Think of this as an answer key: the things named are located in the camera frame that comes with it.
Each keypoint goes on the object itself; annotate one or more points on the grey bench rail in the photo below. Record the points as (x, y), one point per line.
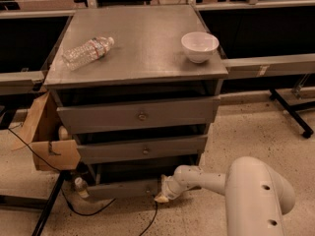
(21, 82)
(271, 66)

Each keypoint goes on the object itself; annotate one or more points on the clear plastic water bottle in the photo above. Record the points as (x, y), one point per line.
(92, 50)

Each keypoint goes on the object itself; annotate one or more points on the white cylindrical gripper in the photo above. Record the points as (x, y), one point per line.
(170, 186)

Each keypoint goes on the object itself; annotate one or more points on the brown cardboard box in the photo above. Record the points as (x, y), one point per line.
(52, 149)

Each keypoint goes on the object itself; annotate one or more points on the black wheeled stand leg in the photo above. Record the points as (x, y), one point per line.
(293, 111)

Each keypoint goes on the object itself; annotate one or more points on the white ceramic bowl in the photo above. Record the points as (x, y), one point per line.
(199, 46)

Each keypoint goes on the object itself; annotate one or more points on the grey middle drawer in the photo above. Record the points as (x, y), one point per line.
(141, 149)

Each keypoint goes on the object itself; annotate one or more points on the grey bottom drawer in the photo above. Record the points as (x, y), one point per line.
(127, 178)

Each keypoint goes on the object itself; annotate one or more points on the black stand leg left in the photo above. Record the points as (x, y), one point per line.
(49, 205)

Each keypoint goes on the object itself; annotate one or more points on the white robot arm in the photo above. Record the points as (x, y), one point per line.
(256, 196)

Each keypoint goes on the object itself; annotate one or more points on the grey bench rail left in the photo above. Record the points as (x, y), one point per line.
(21, 82)

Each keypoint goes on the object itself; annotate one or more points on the small white-capped bottle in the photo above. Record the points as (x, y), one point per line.
(81, 187)

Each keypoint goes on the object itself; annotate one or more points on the grey top drawer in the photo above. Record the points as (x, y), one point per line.
(139, 114)

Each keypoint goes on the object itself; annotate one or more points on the grey drawer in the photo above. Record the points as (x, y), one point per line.
(127, 178)
(141, 149)
(139, 114)

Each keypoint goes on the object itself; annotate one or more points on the grey drawer cabinet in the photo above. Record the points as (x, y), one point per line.
(146, 62)

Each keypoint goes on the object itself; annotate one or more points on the grey bench rail right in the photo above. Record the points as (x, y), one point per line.
(271, 66)

